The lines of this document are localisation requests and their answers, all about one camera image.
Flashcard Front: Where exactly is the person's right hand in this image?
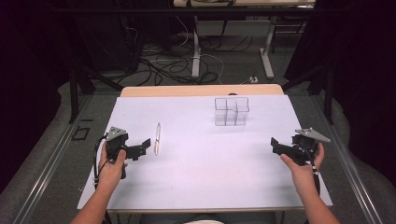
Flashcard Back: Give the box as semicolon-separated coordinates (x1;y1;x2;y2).
279;142;326;191

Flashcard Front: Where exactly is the person's left hand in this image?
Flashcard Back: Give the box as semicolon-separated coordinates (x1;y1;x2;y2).
97;143;128;189

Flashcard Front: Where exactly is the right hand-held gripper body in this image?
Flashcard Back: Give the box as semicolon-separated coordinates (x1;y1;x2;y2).
289;127;332;167

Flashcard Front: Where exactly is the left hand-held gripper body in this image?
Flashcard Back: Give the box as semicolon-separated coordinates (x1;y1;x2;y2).
106;125;140;180

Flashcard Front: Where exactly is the white table mat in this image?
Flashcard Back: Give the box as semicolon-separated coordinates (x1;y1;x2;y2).
77;94;333;211

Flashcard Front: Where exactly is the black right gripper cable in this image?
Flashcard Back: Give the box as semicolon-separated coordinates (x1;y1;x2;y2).
299;142;322;195

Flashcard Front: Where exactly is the black metal stand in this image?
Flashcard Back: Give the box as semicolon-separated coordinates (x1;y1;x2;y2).
281;8;349;126
49;8;125;124

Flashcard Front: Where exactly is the clear acrylic compartment organizer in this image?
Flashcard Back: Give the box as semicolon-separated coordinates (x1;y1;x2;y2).
213;96;250;127

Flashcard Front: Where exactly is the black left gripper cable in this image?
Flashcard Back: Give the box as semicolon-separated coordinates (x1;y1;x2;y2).
92;135;110;189

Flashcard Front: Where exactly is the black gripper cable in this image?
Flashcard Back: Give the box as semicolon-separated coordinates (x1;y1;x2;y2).
92;135;110;189
299;142;322;195

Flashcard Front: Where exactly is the tangle of floor cables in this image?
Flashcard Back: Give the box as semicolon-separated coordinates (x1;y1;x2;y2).
115;18;254;87

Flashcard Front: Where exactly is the white-legged desk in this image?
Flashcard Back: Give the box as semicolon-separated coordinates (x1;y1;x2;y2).
173;0;317;80

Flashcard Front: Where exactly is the aluminium floor rail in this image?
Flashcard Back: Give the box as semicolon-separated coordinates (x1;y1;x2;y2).
309;92;385;224
10;92;94;224

